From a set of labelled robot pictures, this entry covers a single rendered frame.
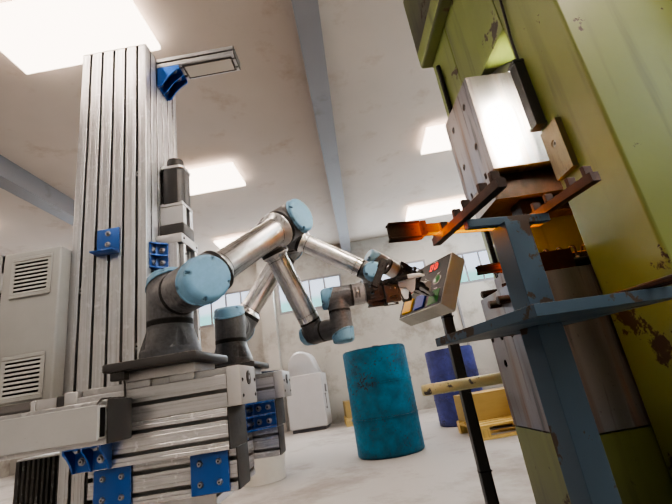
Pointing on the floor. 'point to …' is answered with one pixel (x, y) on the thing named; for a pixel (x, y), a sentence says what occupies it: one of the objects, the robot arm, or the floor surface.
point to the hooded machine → (307, 395)
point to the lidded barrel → (268, 471)
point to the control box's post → (470, 419)
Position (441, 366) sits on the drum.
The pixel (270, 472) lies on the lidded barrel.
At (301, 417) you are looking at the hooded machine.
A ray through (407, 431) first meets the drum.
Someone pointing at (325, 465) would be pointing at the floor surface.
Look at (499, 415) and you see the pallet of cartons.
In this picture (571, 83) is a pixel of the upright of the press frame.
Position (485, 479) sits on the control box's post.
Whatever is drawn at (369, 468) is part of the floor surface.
